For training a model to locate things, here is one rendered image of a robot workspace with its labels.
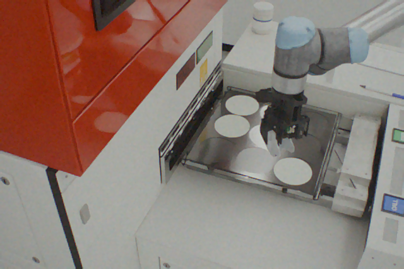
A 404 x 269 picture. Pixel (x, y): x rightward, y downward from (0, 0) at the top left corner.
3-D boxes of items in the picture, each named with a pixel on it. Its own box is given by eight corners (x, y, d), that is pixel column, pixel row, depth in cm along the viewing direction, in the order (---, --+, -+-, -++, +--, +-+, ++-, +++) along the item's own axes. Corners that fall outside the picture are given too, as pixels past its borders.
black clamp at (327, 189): (319, 194, 121) (321, 187, 120) (321, 188, 123) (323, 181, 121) (332, 197, 120) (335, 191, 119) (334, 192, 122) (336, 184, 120)
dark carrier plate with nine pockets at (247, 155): (185, 160, 129) (185, 158, 129) (229, 90, 154) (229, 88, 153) (312, 195, 120) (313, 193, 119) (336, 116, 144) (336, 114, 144)
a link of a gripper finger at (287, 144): (285, 168, 115) (289, 138, 109) (272, 153, 119) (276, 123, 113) (295, 164, 116) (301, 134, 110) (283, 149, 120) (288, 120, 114)
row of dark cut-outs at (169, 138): (158, 155, 123) (158, 148, 121) (219, 68, 154) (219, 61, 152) (161, 156, 123) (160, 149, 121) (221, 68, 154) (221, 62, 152)
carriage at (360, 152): (330, 210, 121) (332, 203, 120) (351, 125, 147) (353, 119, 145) (361, 218, 119) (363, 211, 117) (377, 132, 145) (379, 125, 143)
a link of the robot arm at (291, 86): (266, 64, 102) (298, 57, 105) (264, 81, 105) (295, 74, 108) (284, 82, 97) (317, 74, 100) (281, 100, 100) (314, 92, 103)
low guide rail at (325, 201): (186, 168, 138) (186, 160, 136) (189, 163, 139) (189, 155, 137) (362, 217, 123) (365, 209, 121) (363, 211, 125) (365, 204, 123)
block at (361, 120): (352, 125, 143) (354, 117, 141) (353, 119, 145) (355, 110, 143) (378, 131, 141) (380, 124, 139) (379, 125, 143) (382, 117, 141)
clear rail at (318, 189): (312, 201, 119) (312, 197, 118) (337, 114, 145) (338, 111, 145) (317, 203, 118) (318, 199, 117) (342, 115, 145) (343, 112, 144)
